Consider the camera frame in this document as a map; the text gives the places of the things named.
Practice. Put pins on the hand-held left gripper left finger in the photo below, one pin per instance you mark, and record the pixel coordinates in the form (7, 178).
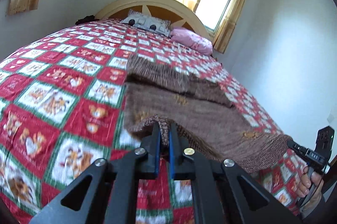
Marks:
(157, 153)

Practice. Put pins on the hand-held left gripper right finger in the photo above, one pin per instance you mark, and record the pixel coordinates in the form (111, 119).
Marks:
(171, 158)

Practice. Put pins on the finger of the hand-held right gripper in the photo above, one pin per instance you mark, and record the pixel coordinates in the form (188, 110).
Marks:
(302, 151)

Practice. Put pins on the brown knit sweater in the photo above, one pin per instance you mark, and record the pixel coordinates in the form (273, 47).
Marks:
(200, 113)

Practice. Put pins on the person's right hand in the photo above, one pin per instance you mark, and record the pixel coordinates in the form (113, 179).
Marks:
(305, 184)

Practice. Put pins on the red checked bear bedspread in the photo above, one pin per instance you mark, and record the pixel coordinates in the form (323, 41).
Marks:
(65, 76)

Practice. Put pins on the pink pillow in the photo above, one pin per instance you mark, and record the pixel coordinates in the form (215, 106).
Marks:
(192, 38)

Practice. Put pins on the grey patterned pillow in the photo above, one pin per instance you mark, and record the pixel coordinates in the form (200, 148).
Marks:
(144, 22)

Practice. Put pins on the dark cloth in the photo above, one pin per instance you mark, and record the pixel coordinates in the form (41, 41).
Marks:
(87, 19)

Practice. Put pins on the cream wooden headboard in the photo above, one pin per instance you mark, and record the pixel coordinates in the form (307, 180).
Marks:
(137, 0)

